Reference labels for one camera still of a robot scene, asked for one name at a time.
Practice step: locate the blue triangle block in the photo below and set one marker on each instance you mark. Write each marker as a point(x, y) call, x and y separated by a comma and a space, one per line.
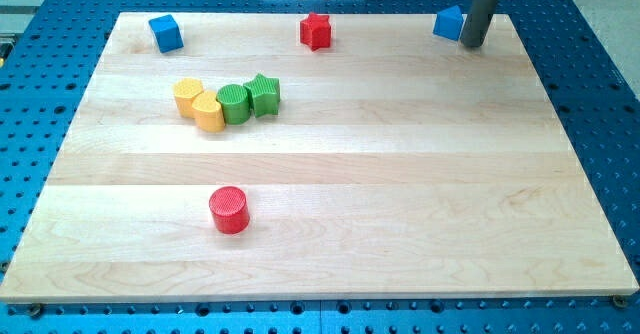
point(449, 23)

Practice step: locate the wooden board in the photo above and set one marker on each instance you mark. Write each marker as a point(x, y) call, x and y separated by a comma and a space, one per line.
point(400, 165)

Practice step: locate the green star block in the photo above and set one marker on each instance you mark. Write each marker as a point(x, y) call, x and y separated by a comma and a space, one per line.
point(264, 93)

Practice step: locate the green cylinder block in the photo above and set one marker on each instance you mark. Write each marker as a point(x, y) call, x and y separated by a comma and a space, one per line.
point(234, 101)

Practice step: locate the red cylinder block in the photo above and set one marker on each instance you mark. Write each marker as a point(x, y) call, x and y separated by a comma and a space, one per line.
point(229, 210)

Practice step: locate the yellow heart block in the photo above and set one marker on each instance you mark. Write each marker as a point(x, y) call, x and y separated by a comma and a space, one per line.
point(207, 112)

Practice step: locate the red star block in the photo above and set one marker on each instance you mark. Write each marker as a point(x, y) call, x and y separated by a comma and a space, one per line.
point(316, 31)

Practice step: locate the yellow hexagon block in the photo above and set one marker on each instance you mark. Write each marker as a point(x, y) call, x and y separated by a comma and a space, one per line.
point(185, 92)

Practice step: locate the blue cube block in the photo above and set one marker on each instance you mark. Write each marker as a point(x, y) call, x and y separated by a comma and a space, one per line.
point(167, 33)

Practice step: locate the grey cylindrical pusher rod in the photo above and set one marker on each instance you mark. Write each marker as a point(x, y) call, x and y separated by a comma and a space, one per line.
point(477, 22)

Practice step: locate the blue perforated metal table plate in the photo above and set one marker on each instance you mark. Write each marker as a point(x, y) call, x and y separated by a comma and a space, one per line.
point(583, 49)

